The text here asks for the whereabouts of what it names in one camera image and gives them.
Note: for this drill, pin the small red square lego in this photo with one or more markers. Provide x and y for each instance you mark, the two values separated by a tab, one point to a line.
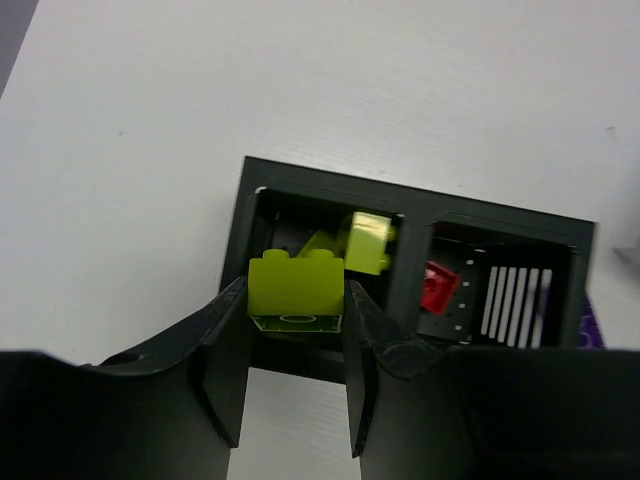
439	285

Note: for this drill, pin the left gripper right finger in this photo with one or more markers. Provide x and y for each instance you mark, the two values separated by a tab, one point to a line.
417	411

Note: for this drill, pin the white two-bin container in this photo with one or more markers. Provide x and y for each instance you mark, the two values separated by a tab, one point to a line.
630	255

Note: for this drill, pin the long lime green lego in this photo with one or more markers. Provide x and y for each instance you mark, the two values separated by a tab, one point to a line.
361	241

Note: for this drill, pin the small lime green lego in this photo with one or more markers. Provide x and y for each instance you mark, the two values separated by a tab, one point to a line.
296	295

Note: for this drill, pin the black two-bin container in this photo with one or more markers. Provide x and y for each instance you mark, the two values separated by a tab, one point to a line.
522	273

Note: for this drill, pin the purple lego brick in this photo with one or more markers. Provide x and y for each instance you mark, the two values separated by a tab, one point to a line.
590	336

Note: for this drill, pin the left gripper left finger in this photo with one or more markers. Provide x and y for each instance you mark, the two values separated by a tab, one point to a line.
168	408

